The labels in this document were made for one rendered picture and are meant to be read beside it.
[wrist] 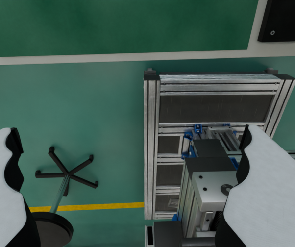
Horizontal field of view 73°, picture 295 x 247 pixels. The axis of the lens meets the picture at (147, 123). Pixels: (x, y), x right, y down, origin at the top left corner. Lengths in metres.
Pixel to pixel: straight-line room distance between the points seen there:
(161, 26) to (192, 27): 0.07
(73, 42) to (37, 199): 1.89
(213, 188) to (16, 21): 0.58
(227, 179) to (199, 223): 0.13
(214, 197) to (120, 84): 1.03
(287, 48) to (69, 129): 1.38
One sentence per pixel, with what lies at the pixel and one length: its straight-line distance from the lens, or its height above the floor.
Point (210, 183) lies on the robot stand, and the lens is 0.51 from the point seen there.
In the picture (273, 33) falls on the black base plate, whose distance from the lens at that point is 0.58.
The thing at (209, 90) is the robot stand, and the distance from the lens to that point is 1.18.
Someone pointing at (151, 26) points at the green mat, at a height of 0.75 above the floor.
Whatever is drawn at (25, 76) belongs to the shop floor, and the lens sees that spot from 1.51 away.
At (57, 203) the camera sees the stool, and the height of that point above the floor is 0.34.
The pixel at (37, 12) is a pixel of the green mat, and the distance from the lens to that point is 0.55.
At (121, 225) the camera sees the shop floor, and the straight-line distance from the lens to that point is 2.43.
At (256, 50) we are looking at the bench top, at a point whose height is 0.75.
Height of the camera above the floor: 1.26
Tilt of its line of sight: 58 degrees down
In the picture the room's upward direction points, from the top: 176 degrees clockwise
